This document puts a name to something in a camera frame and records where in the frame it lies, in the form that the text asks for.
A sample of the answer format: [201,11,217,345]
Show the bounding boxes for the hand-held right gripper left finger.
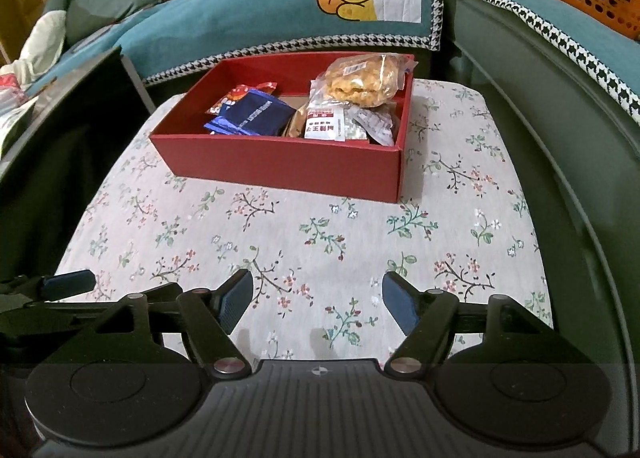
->
[65,268,254,380]

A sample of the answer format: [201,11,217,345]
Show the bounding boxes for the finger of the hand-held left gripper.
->
[22,282,185,319]
[0,272,97,307]

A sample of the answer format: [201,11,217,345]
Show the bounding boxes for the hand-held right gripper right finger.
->
[382,271,566,380]

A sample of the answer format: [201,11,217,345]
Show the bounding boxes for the red cardboard box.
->
[148,52,417,203]

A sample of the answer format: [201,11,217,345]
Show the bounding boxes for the white printed foil packet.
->
[345,105,396,145]

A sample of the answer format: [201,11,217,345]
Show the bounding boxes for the brown snack packet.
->
[285,105,312,139]

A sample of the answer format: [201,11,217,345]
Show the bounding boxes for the dark blue snack packet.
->
[204,89,297,137]

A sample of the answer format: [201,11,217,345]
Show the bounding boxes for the white packet with red label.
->
[304,105,347,141]

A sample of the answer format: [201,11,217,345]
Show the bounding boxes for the red snack packet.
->
[206,82,278,115]

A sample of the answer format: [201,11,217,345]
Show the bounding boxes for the clear packet of yellow crisps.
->
[310,52,417,106]

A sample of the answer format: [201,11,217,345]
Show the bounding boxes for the white and green pillow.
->
[20,10,68,81]

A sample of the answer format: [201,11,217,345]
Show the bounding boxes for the green sofa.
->
[30,0,640,439]

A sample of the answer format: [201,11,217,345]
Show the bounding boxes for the teal lion print sofa cover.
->
[20,0,443,86]

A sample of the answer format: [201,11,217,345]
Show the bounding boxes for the teal houndstooth trim sofa cover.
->
[402,0,640,119]

